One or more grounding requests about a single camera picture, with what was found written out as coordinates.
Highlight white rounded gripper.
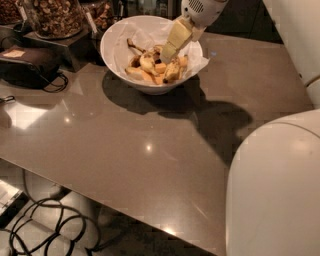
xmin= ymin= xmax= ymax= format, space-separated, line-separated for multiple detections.
xmin=160 ymin=0 xmax=229 ymax=64

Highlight spotted ripe banana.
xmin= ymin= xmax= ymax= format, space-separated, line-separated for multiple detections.
xmin=163 ymin=58 xmax=181 ymax=83

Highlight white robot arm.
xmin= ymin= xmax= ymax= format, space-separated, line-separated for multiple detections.
xmin=220 ymin=0 xmax=320 ymax=256

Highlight white paper bowl liner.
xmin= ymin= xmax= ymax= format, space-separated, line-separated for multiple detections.
xmin=112 ymin=16 xmax=209 ymax=85

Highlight small spotted banana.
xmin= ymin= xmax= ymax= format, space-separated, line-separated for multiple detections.
xmin=125 ymin=38 xmax=162 ymax=76

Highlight white ceramic bowl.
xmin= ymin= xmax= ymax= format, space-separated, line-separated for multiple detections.
xmin=100 ymin=16 xmax=209 ymax=95

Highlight orange fruit pieces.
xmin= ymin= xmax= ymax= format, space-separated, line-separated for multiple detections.
xmin=124 ymin=54 xmax=189 ymax=86

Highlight dark metal stand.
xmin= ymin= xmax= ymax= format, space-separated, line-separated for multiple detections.
xmin=23 ymin=26 xmax=98 ymax=72

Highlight glass jar of nuts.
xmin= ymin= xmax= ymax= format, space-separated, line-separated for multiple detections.
xmin=22 ymin=0 xmax=83 ymax=40

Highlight left nut jar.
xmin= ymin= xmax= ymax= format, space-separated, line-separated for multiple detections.
xmin=0 ymin=0 xmax=22 ymax=25

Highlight white box on floor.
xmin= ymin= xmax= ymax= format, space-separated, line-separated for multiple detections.
xmin=0 ymin=180 xmax=29 ymax=228

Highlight black floor cables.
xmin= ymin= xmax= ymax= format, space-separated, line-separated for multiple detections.
xmin=6 ymin=169 xmax=134 ymax=256

